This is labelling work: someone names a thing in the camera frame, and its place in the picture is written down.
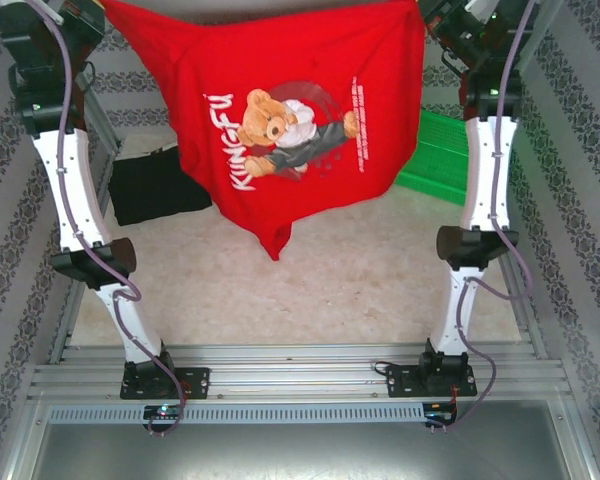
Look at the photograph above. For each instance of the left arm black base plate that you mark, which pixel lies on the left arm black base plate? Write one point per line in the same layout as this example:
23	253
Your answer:
195	382

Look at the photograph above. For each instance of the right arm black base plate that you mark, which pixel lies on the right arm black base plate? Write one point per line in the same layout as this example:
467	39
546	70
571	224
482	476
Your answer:
402	382

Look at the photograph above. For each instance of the red bear print t-shirt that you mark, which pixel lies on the red bear print t-shirt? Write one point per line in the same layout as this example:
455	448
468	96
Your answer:
290	60

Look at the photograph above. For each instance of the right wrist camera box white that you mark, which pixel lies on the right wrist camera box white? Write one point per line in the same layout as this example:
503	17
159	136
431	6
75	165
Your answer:
477	5

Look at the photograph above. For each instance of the aluminium cross rail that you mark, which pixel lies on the aluminium cross rail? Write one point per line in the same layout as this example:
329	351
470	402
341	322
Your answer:
290	375

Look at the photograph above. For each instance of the black folded t-shirt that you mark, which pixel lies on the black folded t-shirt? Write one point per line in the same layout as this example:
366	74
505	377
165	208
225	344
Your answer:
155	190

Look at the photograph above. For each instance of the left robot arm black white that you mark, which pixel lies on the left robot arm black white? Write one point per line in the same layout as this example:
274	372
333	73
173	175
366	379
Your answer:
75	175

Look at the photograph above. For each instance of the small electronics board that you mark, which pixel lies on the small electronics board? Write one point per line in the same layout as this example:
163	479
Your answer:
440	409
165	411

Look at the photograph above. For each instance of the green plastic basket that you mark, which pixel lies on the green plastic basket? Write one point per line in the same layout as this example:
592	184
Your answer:
435	160

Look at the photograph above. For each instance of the grey metal sheet panel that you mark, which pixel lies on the grey metal sheet panel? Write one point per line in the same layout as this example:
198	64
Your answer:
300	450

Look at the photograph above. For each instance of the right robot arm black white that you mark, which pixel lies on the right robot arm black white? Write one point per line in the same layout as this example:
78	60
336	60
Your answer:
485	170

